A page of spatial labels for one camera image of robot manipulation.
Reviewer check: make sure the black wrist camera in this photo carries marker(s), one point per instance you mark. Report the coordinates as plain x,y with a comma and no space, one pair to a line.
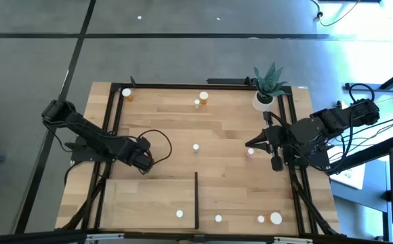
277,165
145,165

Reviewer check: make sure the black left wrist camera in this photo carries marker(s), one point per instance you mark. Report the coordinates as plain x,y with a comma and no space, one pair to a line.
145,165

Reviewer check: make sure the small white-capped medicine bottle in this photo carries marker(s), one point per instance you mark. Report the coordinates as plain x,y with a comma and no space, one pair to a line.
261,219

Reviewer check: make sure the black metal table frame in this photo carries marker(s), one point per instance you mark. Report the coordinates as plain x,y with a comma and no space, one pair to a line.
183,86

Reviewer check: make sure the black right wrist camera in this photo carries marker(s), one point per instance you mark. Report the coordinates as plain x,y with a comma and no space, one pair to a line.
277,165

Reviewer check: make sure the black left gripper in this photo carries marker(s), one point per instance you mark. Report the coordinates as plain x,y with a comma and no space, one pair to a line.
137,149

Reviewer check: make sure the small white bottle bottom centre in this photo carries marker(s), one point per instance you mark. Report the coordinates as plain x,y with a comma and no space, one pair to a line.
218,218

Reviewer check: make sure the grey office desk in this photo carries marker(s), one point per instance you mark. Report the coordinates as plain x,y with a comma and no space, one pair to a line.
369,200

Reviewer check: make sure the white paper sheet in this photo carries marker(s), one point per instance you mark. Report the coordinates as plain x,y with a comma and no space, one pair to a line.
350,176

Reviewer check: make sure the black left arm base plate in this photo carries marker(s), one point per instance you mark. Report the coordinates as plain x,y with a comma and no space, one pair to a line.
81,156

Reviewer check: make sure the black flat bar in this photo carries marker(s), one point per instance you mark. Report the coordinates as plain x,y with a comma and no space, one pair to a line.
227,81

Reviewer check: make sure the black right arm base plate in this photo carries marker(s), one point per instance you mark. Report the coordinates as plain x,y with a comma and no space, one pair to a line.
318,163

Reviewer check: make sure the black shelf divider post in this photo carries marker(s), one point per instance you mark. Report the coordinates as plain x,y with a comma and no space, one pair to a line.
196,200

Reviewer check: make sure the large orange medicine bottle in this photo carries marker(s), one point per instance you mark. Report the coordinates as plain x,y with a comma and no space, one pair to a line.
203,96
126,92
275,218

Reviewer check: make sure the small yellow medicine bottle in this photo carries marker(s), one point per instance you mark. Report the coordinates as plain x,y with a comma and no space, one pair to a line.
196,102

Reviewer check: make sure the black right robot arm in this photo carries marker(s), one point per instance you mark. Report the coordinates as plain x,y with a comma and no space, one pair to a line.
335,118

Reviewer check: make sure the small pale green medicine bottle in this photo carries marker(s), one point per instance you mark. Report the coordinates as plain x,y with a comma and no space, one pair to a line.
195,147

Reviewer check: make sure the white plant pot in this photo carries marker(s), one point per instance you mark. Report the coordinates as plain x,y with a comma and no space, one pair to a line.
259,105

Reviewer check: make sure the black desk leg base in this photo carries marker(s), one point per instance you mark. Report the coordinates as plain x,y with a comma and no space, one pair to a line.
389,87

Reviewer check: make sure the silver metal bracket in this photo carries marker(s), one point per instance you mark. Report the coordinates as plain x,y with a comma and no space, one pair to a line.
105,237
293,240

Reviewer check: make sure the small pink medicine bottle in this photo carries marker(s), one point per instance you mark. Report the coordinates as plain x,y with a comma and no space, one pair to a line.
250,151

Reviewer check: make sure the green spiky plant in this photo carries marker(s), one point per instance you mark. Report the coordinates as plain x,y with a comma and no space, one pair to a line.
269,84

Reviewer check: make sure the black rig beam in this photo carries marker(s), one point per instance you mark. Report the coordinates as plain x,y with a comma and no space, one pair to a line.
47,239

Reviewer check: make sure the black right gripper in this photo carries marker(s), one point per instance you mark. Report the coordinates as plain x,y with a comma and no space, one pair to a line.
279,139

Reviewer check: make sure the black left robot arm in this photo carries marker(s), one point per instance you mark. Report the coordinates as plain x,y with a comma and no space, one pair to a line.
91,133

